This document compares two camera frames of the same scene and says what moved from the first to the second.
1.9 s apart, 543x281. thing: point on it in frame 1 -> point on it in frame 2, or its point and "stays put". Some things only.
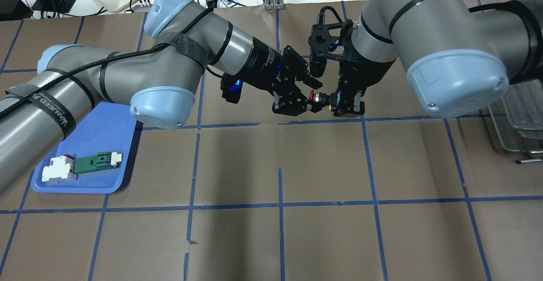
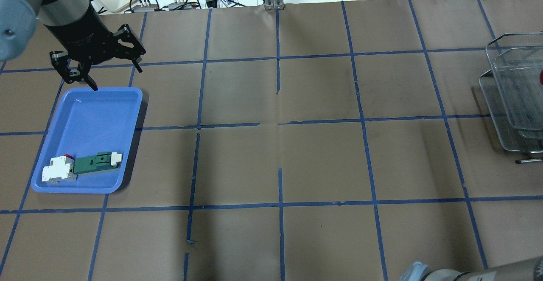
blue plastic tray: [108, 127] stays put
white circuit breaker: [61, 170] stays put
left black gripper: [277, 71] -> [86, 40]
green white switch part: [102, 161] stays put
